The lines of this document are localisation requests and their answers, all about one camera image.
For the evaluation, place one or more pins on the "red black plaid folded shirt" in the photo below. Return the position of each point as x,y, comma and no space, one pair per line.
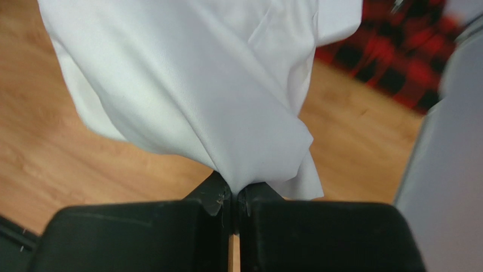
400,50

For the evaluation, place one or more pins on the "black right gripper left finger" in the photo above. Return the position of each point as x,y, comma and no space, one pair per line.
191,234

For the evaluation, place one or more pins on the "white long sleeve shirt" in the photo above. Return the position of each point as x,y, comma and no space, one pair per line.
218,82

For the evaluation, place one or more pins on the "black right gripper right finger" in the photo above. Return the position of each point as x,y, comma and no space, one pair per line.
283,235

